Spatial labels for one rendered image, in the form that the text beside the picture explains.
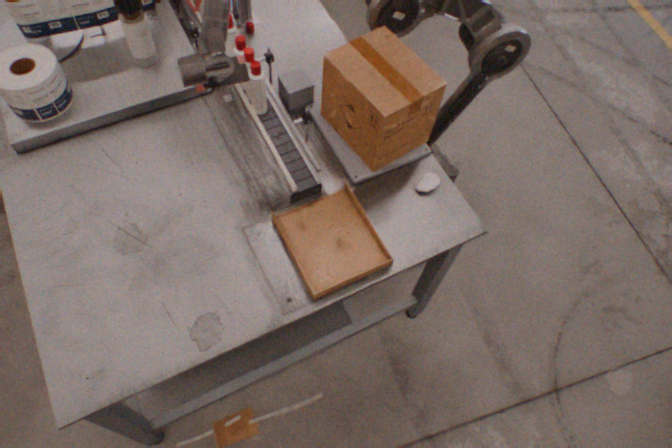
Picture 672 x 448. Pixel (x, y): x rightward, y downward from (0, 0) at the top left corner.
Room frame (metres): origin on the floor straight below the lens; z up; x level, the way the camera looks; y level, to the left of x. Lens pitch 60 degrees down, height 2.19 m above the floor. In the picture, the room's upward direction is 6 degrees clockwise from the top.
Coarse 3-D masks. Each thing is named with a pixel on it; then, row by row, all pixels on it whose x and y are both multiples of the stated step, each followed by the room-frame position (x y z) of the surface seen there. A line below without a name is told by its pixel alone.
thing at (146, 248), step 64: (256, 0) 1.79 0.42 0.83; (320, 64) 1.47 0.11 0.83; (0, 128) 1.00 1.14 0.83; (128, 128) 1.06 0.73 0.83; (192, 128) 1.09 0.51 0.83; (64, 192) 0.78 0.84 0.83; (128, 192) 0.81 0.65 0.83; (192, 192) 0.84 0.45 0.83; (256, 192) 0.86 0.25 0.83; (320, 192) 0.89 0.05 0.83; (384, 192) 0.92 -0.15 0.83; (448, 192) 0.95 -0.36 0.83; (64, 256) 0.57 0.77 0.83; (128, 256) 0.59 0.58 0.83; (192, 256) 0.62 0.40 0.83; (256, 256) 0.64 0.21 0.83; (64, 320) 0.38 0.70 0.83; (128, 320) 0.40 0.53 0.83; (192, 320) 0.42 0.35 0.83; (256, 320) 0.45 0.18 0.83; (64, 384) 0.22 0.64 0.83; (128, 384) 0.24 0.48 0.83
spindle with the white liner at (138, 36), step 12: (120, 0) 1.31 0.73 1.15; (132, 0) 1.33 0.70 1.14; (120, 12) 1.31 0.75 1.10; (132, 12) 1.31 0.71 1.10; (144, 12) 1.37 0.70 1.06; (132, 24) 1.31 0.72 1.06; (144, 24) 1.33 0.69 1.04; (132, 36) 1.30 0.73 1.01; (144, 36) 1.32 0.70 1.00; (132, 48) 1.31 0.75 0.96; (144, 48) 1.31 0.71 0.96; (156, 48) 1.36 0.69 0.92; (144, 60) 1.31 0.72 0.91; (156, 60) 1.33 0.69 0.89
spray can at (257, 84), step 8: (256, 64) 1.16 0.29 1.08; (256, 72) 1.15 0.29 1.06; (256, 80) 1.14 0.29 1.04; (264, 80) 1.16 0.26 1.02; (256, 88) 1.14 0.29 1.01; (264, 88) 1.15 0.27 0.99; (256, 96) 1.14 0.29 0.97; (264, 96) 1.15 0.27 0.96; (256, 104) 1.14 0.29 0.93; (264, 104) 1.15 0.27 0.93; (256, 112) 1.14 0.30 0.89; (264, 112) 1.15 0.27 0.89
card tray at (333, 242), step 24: (336, 192) 0.89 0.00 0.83; (288, 216) 0.79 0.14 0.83; (312, 216) 0.80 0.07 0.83; (336, 216) 0.81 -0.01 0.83; (360, 216) 0.82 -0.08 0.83; (288, 240) 0.70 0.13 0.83; (312, 240) 0.71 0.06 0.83; (336, 240) 0.72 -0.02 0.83; (360, 240) 0.73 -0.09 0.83; (312, 264) 0.63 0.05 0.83; (336, 264) 0.64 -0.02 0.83; (360, 264) 0.65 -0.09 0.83; (384, 264) 0.65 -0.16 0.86; (312, 288) 0.54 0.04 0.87; (336, 288) 0.56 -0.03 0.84
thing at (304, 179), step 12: (240, 96) 1.24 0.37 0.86; (264, 120) 1.12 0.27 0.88; (276, 120) 1.13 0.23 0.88; (276, 132) 1.07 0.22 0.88; (276, 144) 1.02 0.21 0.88; (288, 144) 1.03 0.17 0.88; (288, 156) 0.98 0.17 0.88; (300, 156) 0.99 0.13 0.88; (288, 168) 0.93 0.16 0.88; (300, 168) 0.94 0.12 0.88; (300, 180) 0.89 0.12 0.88; (312, 180) 0.90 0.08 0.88
